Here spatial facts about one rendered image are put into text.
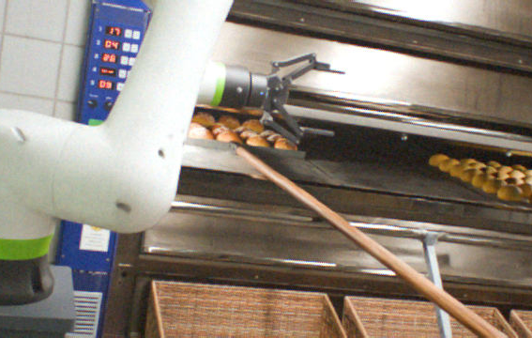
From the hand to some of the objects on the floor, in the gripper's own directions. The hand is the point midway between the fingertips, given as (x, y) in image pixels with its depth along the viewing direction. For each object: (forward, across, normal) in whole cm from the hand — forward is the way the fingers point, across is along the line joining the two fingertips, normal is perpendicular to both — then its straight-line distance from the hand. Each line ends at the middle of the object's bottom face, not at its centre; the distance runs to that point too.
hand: (332, 102), depth 173 cm
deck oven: (+56, +148, -149) cm, 218 cm away
